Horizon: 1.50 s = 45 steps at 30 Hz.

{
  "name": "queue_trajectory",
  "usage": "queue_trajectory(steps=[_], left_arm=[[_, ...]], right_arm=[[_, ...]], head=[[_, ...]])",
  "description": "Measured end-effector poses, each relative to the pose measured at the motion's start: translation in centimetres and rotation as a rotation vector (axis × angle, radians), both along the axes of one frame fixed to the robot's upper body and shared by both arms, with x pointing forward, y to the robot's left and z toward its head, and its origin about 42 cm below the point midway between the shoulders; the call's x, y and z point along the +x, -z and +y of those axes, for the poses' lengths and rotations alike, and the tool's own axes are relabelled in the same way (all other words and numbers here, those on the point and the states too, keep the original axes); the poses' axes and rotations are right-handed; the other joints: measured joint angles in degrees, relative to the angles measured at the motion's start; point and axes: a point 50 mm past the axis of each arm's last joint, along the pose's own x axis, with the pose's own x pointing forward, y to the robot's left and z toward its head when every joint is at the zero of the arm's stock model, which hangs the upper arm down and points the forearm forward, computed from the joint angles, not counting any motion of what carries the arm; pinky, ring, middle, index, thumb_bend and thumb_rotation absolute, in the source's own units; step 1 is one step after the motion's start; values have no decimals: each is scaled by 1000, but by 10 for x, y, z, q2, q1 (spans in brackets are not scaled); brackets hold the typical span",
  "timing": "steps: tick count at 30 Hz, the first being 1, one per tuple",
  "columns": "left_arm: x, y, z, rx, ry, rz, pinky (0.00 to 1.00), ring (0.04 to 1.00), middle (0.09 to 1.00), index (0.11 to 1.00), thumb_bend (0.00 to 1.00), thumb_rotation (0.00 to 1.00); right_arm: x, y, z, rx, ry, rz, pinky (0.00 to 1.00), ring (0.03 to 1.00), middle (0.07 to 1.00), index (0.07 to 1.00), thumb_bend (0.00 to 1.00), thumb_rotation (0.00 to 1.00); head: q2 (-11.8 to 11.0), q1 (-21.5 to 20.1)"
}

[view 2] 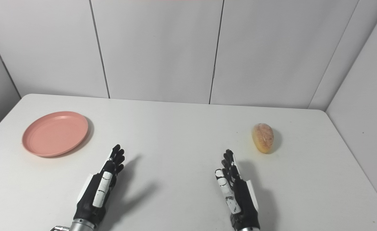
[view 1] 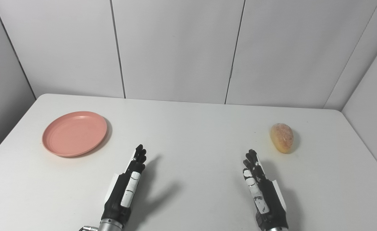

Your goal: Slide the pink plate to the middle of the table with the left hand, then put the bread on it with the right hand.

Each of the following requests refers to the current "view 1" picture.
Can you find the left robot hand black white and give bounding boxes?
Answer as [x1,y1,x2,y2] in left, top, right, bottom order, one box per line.
[101,144,147,224]

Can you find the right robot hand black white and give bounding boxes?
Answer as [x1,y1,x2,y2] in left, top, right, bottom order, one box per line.
[243,149,289,231]

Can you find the golden bread roll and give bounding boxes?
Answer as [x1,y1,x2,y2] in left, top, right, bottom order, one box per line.
[270,123,294,154]

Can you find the pink round plate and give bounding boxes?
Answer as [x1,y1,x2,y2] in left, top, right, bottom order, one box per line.
[42,111,108,157]

